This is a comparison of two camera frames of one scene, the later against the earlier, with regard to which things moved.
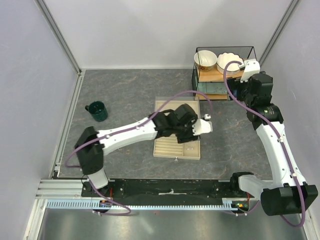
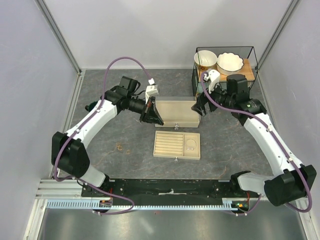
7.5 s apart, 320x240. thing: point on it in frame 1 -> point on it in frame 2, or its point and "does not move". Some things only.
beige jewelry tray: (168, 147) does not move
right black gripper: (234, 83) -> (198, 106)
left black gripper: (189, 136) -> (150, 113)
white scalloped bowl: (233, 69) does not move
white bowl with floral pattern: (207, 60) does not move
